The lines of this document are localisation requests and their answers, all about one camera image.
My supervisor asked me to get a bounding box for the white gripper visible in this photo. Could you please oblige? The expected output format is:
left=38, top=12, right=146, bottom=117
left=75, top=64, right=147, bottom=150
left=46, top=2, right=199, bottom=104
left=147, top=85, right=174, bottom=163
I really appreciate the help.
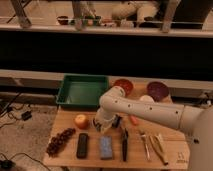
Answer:
left=93, top=109, right=115, bottom=133

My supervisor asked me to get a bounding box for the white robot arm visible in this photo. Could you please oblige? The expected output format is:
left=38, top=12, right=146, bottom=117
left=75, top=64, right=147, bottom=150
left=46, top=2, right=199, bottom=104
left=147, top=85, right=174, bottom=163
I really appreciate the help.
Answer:
left=94, top=86, right=213, bottom=171

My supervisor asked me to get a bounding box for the green plastic tray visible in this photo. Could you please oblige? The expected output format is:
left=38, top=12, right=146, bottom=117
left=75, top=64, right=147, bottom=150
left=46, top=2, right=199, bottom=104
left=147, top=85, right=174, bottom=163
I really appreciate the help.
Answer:
left=56, top=74, right=109, bottom=109

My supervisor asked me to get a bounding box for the orange fruit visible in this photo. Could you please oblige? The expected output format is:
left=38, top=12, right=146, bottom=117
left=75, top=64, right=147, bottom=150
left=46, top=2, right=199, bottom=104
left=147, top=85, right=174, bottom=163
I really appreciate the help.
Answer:
left=74, top=114, right=89, bottom=129

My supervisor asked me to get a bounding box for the blue sponge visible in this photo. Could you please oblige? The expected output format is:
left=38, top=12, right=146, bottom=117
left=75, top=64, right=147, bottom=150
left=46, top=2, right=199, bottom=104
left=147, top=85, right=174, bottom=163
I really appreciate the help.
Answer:
left=100, top=136, right=113, bottom=160

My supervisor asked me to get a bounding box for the orange carrot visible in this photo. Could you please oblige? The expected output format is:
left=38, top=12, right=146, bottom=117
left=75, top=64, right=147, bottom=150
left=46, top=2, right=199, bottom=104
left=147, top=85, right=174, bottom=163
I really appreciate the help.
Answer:
left=129, top=115, right=139, bottom=126

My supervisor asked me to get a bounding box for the black remote control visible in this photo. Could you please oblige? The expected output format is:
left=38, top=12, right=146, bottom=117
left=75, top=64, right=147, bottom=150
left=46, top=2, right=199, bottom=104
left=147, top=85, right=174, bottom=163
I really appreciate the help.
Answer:
left=76, top=133, right=89, bottom=159

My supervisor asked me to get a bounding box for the metal fork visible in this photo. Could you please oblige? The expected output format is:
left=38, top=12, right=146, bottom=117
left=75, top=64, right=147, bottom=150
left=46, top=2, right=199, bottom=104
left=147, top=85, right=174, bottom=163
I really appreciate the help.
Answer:
left=139, top=130, right=151, bottom=162

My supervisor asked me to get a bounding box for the white cup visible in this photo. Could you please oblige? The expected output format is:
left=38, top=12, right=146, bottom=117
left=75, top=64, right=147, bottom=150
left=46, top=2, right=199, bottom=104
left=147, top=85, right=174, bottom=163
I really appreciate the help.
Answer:
left=139, top=95, right=154, bottom=102

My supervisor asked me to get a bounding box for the bunch of dark grapes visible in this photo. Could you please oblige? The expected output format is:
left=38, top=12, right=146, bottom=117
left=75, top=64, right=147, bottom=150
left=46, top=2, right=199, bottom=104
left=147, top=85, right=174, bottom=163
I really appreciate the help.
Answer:
left=46, top=128, right=76, bottom=157

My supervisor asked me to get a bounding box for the wooden utensil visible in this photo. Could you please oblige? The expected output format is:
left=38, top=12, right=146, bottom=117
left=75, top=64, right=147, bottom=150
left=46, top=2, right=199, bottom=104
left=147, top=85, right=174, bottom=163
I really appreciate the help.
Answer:
left=149, top=134, right=169, bottom=165

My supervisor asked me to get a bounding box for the purple bowl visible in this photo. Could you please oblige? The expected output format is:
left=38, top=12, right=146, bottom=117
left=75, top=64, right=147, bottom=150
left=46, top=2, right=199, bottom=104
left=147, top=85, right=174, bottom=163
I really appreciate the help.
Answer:
left=147, top=82, right=169, bottom=101

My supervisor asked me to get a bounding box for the black power adapter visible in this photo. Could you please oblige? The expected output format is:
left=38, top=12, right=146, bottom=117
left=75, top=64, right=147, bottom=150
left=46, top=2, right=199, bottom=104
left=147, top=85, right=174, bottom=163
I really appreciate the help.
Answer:
left=21, top=111, right=32, bottom=121

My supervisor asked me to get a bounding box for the dark red background bowl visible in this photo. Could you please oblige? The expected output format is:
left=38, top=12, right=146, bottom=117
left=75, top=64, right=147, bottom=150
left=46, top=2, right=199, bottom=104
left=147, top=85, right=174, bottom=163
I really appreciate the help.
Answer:
left=57, top=16, right=69, bottom=25

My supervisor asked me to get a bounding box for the person in white clothes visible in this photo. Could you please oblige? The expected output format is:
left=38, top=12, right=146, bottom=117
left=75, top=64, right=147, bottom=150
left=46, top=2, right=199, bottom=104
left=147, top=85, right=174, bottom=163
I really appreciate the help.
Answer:
left=111, top=1, right=159, bottom=23

